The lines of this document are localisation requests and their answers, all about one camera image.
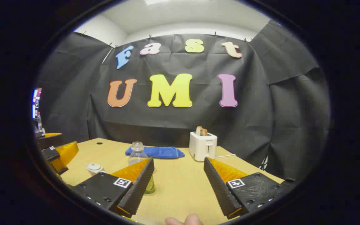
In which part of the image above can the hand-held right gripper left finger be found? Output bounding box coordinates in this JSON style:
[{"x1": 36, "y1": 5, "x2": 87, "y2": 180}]
[{"x1": 73, "y1": 157, "x2": 155, "y2": 218}]

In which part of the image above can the clear green-label water bottle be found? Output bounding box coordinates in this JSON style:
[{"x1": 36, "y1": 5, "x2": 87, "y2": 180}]
[{"x1": 127, "y1": 141, "x2": 157, "y2": 196}]

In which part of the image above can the blue towel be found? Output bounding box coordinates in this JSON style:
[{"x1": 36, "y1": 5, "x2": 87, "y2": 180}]
[{"x1": 125, "y1": 146, "x2": 185, "y2": 159}]

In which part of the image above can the white toaster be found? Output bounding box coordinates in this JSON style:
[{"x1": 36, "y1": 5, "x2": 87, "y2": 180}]
[{"x1": 189, "y1": 131, "x2": 218, "y2": 162}]

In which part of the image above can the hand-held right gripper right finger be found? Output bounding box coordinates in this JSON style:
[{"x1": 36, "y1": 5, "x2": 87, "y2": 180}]
[{"x1": 203, "y1": 157, "x2": 296, "y2": 220}]

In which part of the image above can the computer monitor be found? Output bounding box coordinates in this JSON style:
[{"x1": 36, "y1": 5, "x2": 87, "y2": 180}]
[{"x1": 32, "y1": 88, "x2": 42, "y2": 121}]

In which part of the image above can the red-capped plastic bottle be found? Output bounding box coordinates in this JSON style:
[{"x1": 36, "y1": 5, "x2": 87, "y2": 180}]
[{"x1": 37, "y1": 112, "x2": 45, "y2": 133}]

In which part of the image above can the black backdrop cloth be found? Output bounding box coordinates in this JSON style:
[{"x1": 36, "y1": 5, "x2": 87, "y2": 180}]
[{"x1": 35, "y1": 20, "x2": 330, "y2": 182}]

